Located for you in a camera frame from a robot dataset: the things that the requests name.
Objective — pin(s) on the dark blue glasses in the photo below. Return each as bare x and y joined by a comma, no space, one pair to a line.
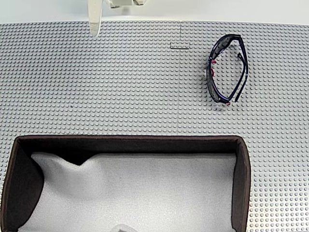
211,84

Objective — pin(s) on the brown woven bin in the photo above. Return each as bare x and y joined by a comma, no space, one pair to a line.
120,143

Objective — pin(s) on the grey studded baseplate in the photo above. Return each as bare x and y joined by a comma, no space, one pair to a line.
96,84
277,120

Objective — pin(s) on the small clear brick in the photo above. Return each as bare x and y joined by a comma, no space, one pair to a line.
179,46

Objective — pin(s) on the white foam lining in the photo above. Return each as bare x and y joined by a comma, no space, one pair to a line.
132,193

